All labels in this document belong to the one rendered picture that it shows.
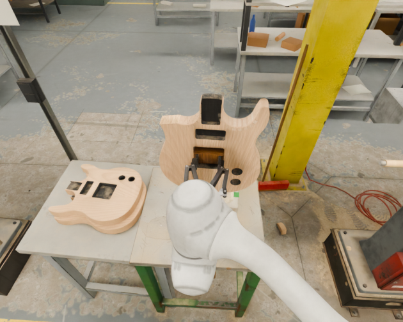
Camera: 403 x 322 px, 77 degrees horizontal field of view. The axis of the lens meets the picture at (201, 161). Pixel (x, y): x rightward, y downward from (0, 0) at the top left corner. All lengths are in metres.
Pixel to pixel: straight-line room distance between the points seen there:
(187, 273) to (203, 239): 0.14
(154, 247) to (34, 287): 1.41
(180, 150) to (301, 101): 1.41
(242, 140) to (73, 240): 0.99
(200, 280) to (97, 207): 0.89
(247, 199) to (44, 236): 1.04
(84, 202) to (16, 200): 1.72
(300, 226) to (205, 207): 2.12
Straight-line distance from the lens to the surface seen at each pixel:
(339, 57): 1.99
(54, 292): 2.41
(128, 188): 1.40
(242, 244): 0.47
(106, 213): 1.34
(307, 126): 2.26
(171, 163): 0.88
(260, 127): 0.75
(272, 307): 2.18
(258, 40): 3.14
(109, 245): 1.35
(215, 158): 0.84
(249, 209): 1.36
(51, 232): 1.51
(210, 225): 0.45
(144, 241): 1.28
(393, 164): 1.37
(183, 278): 0.59
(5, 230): 2.50
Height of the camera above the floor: 2.06
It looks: 46 degrees down
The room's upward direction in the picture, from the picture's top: straight up
